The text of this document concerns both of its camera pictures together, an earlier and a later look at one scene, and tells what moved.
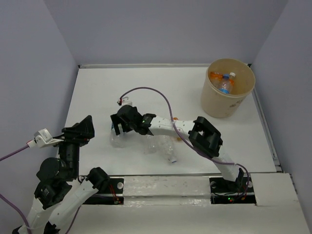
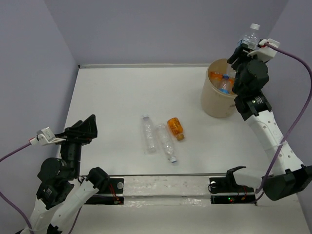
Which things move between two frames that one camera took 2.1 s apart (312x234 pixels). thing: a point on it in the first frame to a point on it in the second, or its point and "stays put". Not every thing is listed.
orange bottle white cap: (216, 75) stays put
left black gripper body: (71, 150) stays put
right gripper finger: (116, 120) to (238, 56)
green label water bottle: (118, 141) to (251, 34)
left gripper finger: (77, 129) stays put
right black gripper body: (127, 127) to (240, 68)
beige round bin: (215, 103) stays put
